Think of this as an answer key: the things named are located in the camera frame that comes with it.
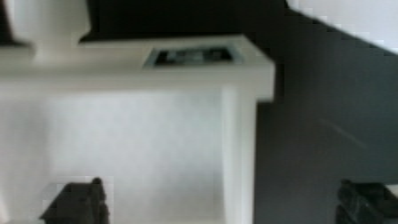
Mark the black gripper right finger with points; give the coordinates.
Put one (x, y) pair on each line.
(368, 204)

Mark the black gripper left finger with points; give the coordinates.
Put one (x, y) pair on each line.
(78, 205)

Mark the white drawer box with knob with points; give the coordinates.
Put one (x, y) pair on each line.
(130, 110)

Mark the white border rail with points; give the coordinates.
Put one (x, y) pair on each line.
(362, 17)

